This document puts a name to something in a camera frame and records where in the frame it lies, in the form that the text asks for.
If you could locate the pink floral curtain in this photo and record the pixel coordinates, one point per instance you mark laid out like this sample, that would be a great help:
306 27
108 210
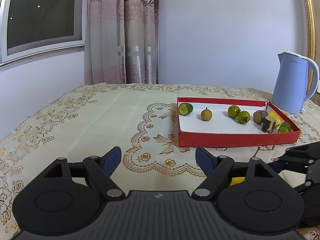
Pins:
121 43

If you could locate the green round fruit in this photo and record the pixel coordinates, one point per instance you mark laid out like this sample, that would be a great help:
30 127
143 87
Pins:
243 117
233 111

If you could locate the gold framed mirror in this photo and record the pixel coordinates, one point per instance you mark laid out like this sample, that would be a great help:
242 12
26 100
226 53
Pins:
310 28

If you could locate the pointed green cucumber piece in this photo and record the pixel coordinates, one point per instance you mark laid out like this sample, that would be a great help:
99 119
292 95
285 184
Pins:
284 127

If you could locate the yellow ridged fruit piece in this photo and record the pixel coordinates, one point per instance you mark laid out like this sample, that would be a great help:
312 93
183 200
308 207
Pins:
277 118

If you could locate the red shallow tray box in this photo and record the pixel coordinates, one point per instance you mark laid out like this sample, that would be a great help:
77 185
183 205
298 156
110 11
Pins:
223 131

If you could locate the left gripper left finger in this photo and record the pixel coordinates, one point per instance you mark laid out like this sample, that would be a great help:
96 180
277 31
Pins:
99 171

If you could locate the small yellow fruit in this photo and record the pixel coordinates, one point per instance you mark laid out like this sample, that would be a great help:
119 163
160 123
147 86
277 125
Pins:
237 180

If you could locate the light blue electric kettle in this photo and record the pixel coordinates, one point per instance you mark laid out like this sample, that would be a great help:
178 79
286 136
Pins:
290 91

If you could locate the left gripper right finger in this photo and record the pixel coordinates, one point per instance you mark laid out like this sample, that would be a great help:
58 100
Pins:
217 171

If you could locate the brown longan fruit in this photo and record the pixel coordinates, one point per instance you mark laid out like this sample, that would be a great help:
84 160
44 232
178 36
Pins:
206 114

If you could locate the white framed window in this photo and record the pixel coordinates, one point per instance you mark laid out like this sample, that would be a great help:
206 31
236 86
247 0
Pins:
34 27

